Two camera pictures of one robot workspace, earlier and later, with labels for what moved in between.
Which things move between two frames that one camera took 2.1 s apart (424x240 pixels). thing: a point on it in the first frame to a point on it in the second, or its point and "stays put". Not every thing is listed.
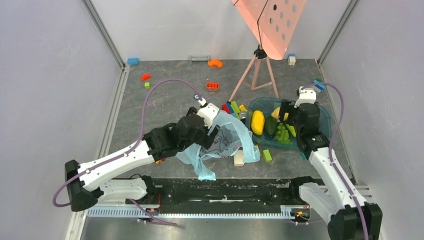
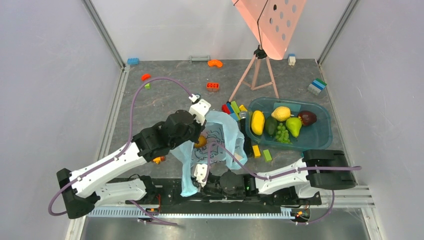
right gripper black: [288, 115] to [210, 184]
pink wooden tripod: [260, 54] stays put
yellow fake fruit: [258, 122] stays put
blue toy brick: [133, 61] stays put
